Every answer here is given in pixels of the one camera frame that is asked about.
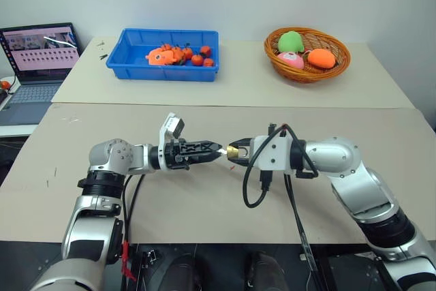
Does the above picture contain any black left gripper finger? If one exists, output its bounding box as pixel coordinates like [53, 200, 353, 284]
[185, 151, 221, 164]
[181, 139, 223, 154]

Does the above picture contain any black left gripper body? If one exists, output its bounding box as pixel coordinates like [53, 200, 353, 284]
[166, 137, 192, 171]

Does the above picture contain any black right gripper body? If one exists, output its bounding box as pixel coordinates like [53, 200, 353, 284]
[248, 137, 257, 166]

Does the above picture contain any brass padlock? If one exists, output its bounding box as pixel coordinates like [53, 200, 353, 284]
[226, 145, 251, 161]

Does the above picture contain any woven wicker basket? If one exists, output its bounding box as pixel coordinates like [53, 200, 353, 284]
[264, 27, 352, 84]

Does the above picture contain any pink plush toy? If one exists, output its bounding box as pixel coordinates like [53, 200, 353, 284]
[276, 51, 305, 71]

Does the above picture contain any blue plastic bin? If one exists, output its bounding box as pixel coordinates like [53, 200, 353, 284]
[106, 28, 220, 83]

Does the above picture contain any green plush toy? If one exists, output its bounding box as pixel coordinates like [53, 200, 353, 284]
[277, 31, 305, 55]

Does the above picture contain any plain orange plush toy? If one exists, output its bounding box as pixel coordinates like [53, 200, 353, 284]
[307, 48, 338, 69]

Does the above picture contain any red tape strip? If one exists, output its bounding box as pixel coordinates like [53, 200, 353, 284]
[121, 241, 138, 282]

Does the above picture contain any grey open laptop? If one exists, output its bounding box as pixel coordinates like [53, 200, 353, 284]
[0, 22, 81, 127]

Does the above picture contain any black looped right wrist cable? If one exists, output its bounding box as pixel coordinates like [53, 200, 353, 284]
[243, 122, 320, 209]

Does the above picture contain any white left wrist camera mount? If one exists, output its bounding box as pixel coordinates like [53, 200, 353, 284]
[157, 112, 187, 171]

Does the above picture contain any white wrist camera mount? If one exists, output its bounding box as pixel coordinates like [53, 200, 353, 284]
[157, 112, 187, 171]
[250, 133, 295, 172]

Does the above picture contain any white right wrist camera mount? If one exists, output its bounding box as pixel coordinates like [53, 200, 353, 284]
[250, 133, 295, 172]

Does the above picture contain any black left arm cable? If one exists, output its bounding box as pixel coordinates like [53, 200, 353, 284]
[121, 173, 144, 247]

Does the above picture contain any long black right arm cable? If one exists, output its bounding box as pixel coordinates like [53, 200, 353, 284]
[283, 172, 324, 291]

